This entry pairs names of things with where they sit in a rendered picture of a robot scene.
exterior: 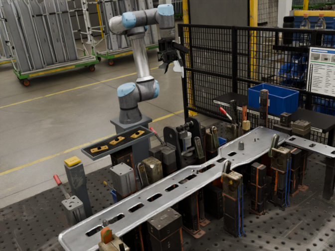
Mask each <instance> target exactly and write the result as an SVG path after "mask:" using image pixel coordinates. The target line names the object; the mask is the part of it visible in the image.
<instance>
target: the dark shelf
mask: <svg viewBox="0 0 335 251"><path fill-rule="evenodd" d="M245 98H246V99H247V112H248V113H252V114H255V115H260V111H259V109H256V108H253V107H250V106H248V96H247V95H242V94H238V93H234V92H229V93H226V94H224V95H221V96H219V97H216V98H214V99H212V102H213V103H216V104H220V105H223V106H227V107H230V104H229V102H230V101H232V100H236V101H239V105H238V106H237V109H238V110H241V111H242V106H243V100H244V99H245ZM291 114H292V118H291V123H290V124H293V123H294V122H296V121H297V120H304V121H308V122H311V130H313V131H317V132H320V133H324V134H325V133H327V132H329V131H330V130H331V129H333V128H334V127H335V116H331V115H327V114H323V113H318V112H314V111H310V110H306V109H301V108H298V110H297V111H295V112H292V113H291ZM268 118H270V119H273V120H277V121H280V116H278V115H275V114H272V113H269V112H268Z"/></svg>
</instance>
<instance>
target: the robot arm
mask: <svg viewBox="0 0 335 251"><path fill-rule="evenodd" d="M154 24H159V26H160V37H161V39H159V40H158V44H159V51H157V54H158V62H159V61H162V62H163V63H162V64H161V65H160V66H159V69H164V74H165V73H166V72H167V71H168V65H169V64H170V63H171V62H173V61H174V62H173V63H174V67H173V71H174V72H180V74H181V76H182V78H183V77H184V72H183V63H182V59H181V56H180V55H179V53H178V51H180V52H181V53H184V54H188V52H189V49H188V48H187V47H185V46H182V45H180V44H178V43H176V42H173V40H175V25H174V10H173V5H172V4H162V5H159V6H158V8H152V9H147V10H140V11H133V12H130V11H129V12H126V13H123V15H118V16H115V17H113V18H111V19H110V20H109V22H108V29H109V31H110V32H111V33H113V34H115V35H127V38H128V39H130V41H131V46H132V51H133V56H134V61H135V66H136V71H137V75H138V79H137V81H136V82H137V84H135V83H125V84H122V85H121V86H119V87H118V89H117V92H118V94H117V95H118V99H119V105H120V114H119V122H120V123H122V124H134V123H137V122H139V121H141V120H142V114H141V112H140V110H139V108H138V103H139V102H143V101H147V100H152V99H155V98H157V97H158V95H159V91H160V89H159V84H158V82H157V81H156V80H154V77H152V76H151V72H150V67H149V62H148V56H147V51H146V46H145V41H144V36H145V34H146V33H145V32H146V31H147V29H148V28H147V27H148V25H154ZM177 50H178V51H177ZM159 54H161V58H160V59H159Z"/></svg>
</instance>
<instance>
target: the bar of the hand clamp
mask: <svg viewBox="0 0 335 251"><path fill-rule="evenodd" d="M229 104H230V110H231V117H232V124H235V125H236V123H237V124H238V126H236V129H237V127H239V119H238V111H237V106H238V105H239V101H236V100H232V101H230V102H229Z"/></svg>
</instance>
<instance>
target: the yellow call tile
mask: <svg viewBox="0 0 335 251"><path fill-rule="evenodd" d="M64 162H65V163H66V164H67V165H68V166H69V167H70V166H72V165H75V164H77V163H79V162H81V160H80V159H79V158H78V157H76V156H74V157H72V158H69V159H67V160H64Z"/></svg>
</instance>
